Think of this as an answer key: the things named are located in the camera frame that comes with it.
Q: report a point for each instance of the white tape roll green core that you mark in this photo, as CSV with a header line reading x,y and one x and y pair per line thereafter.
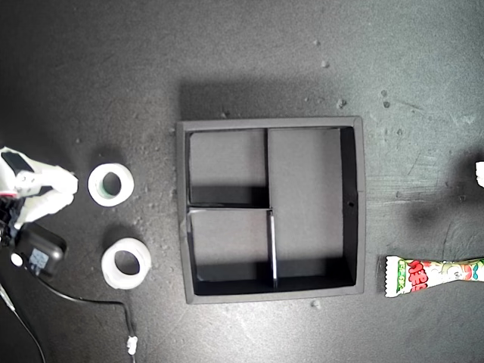
x,y
96,189

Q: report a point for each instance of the snack bar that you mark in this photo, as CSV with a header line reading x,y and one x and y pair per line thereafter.
x,y
423,276

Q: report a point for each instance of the black tray with wells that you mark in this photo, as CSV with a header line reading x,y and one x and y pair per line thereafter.
x,y
306,170

